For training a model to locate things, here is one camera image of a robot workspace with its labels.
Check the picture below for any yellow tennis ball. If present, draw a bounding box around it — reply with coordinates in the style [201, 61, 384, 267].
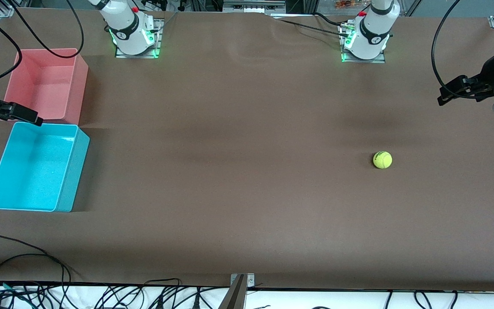
[373, 151, 393, 169]

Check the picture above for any thin black base cable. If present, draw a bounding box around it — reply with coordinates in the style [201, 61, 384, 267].
[279, 18, 350, 39]

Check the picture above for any silver bracket plate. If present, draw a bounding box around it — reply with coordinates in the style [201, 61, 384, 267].
[230, 273, 255, 288]

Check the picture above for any brown table cover sheet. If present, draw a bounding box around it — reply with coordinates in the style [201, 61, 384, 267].
[0, 9, 494, 292]

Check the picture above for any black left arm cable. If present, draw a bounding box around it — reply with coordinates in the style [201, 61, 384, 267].
[431, 0, 483, 100]

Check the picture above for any pink plastic bin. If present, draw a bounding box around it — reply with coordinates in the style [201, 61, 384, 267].
[4, 48, 89, 126]

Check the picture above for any grey metal bar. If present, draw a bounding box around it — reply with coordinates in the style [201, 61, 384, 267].
[218, 275, 247, 309]

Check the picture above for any grey metal device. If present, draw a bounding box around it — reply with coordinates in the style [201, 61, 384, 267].
[222, 0, 286, 13]

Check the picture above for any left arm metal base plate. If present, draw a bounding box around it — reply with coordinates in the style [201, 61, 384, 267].
[340, 24, 387, 64]

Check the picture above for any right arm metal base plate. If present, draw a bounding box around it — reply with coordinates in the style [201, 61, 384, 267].
[115, 19, 163, 58]

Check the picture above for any blue plastic bin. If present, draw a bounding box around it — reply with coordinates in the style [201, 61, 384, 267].
[0, 122, 90, 212]

